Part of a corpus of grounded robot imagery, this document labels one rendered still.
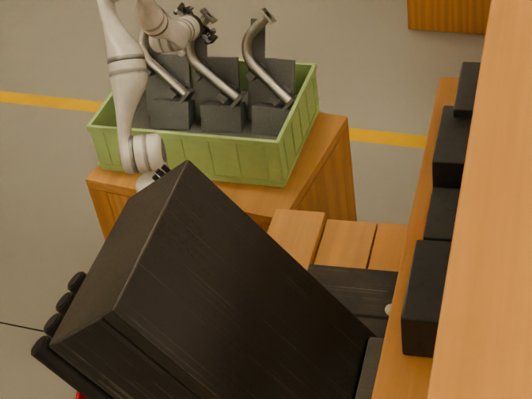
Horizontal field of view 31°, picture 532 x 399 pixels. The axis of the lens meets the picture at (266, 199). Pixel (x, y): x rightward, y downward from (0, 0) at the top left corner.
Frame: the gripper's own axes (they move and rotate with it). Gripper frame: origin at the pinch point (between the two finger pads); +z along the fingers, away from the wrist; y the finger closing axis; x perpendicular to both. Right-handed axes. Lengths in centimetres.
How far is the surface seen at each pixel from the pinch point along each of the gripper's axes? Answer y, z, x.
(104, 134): -2.4, -16.2, 42.6
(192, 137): -22.6, -20.1, 21.0
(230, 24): 12, 227, 66
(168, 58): 1.0, 7.5, 19.4
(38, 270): -12, 47, 140
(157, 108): -7.7, 0.6, 31.2
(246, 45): -14.9, 0.3, -4.0
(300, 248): -63, -55, 7
